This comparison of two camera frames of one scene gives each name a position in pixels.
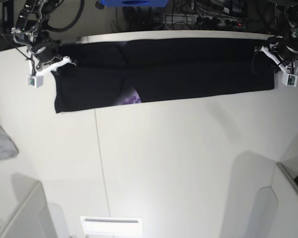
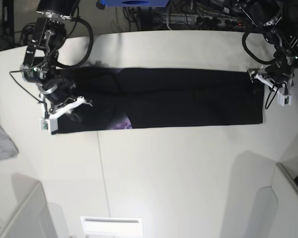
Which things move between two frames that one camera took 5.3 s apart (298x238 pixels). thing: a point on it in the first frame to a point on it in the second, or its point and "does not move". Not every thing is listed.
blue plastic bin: [111, 3] does not move
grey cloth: [2, 147] does not move
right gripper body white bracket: [66, 60] to [68, 108]
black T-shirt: [112, 73] to [122, 98]
